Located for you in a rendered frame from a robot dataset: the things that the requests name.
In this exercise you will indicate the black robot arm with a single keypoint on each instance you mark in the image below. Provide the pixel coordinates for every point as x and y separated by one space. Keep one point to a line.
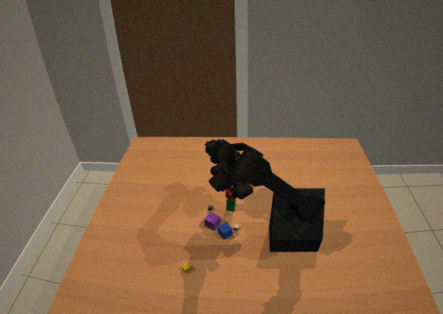
251 167

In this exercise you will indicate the purple cube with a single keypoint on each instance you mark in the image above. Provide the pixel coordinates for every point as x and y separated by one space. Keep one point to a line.
212 221

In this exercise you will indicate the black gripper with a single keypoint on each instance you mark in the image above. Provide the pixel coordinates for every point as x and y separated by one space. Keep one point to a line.
239 189

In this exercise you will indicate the yellow cube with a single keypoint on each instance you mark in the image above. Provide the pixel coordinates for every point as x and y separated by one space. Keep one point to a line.
186 268

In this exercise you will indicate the blue block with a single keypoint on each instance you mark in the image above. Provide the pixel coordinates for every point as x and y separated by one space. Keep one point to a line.
225 230

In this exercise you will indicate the red block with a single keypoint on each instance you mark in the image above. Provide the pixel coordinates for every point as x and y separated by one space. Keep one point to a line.
229 195

